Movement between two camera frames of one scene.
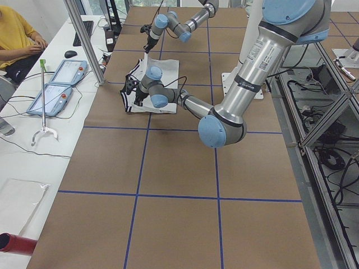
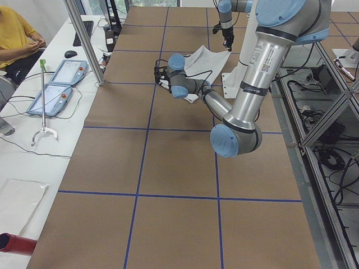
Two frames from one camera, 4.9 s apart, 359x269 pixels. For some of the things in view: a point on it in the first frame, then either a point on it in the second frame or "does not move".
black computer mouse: (70, 54) does not move
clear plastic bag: (18, 199) does not move
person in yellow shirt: (20, 46) does not move
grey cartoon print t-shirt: (170, 72) -> (205, 64)
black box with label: (110, 38) does not move
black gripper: (145, 28) -> (216, 28)
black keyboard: (88, 26) does not move
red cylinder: (12, 244) does not move
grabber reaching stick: (43, 64) does not move
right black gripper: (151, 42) -> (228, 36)
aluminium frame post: (77, 18) does not move
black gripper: (130, 84) -> (161, 74)
